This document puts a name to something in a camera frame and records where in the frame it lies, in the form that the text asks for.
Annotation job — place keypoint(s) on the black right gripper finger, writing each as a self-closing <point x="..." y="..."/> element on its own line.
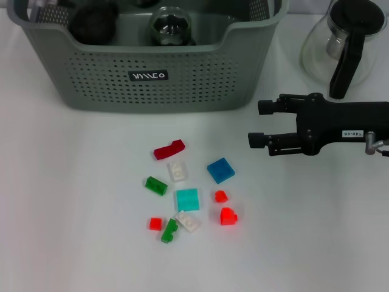
<point x="282" y="105"/>
<point x="282" y="143"/>

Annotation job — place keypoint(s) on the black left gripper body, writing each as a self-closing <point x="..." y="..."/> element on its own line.
<point x="65" y="2"/>

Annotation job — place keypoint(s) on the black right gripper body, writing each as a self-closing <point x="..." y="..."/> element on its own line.
<point x="334" y="121"/>

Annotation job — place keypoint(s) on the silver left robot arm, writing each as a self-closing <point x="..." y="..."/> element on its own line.
<point x="42" y="2"/>

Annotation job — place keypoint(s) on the grey perforated storage bin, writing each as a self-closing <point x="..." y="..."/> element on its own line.
<point x="182" y="88"/>

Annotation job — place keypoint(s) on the dark clay teapot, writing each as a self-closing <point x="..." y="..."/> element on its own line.
<point x="92" y="25"/>

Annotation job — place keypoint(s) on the blue four-stud brick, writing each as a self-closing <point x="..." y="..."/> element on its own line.
<point x="221" y="171"/>

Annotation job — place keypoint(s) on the small orange-red brick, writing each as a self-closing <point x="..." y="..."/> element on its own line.
<point x="221" y="196"/>

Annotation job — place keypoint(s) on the large orange-red brick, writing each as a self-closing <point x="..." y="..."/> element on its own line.
<point x="228" y="216"/>

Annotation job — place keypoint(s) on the white two-stud brick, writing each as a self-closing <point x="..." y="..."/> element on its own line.
<point x="188" y="222"/>
<point x="177" y="171"/>

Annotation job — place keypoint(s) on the cyan four-stud brick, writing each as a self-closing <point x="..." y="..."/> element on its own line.
<point x="187" y="199"/>

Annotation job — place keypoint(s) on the dark red curved brick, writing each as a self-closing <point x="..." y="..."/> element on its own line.
<point x="165" y="152"/>

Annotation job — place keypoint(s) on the green two-stud brick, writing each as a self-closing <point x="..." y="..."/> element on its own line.
<point x="155" y="185"/>

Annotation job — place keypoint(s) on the green notched brick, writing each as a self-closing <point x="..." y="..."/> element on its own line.
<point x="167" y="234"/>

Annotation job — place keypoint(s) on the red single-stud brick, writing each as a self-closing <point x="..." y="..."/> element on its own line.
<point x="156" y="224"/>

